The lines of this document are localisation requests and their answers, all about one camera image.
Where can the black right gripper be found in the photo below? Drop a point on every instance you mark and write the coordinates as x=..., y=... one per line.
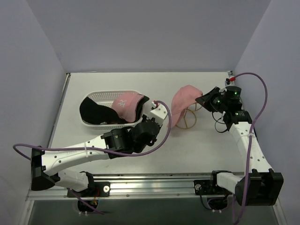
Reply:
x=206, y=100

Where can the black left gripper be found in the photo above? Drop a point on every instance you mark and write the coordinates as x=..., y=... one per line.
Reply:
x=145, y=119

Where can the pink cap with white logo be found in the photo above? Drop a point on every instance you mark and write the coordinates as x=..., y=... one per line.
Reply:
x=126, y=104

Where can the gold wire hat stand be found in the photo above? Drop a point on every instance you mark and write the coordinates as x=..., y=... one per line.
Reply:
x=189, y=118

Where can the plain pink baseball cap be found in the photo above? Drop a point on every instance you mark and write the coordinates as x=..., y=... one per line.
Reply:
x=182, y=100

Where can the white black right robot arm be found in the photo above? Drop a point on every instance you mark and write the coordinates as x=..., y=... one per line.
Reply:
x=260, y=185

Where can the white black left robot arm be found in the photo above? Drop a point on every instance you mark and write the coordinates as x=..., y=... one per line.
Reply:
x=51, y=168

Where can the white perforated plastic basket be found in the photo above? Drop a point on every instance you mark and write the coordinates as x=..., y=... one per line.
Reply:
x=106, y=98

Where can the black baseball cap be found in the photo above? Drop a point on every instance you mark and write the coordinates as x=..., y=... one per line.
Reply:
x=96, y=114

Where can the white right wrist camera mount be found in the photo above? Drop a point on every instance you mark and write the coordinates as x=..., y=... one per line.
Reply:
x=229, y=81

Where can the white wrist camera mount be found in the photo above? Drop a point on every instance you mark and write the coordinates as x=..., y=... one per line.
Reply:
x=229, y=81
x=158, y=113

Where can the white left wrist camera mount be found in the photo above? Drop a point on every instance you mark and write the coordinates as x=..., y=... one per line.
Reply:
x=158, y=113

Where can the aluminium mounting rail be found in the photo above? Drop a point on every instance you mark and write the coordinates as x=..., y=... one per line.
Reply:
x=152, y=186

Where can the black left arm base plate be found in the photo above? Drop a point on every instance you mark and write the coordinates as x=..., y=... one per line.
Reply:
x=95, y=189

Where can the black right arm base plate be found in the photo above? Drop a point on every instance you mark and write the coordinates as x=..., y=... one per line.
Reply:
x=204, y=187

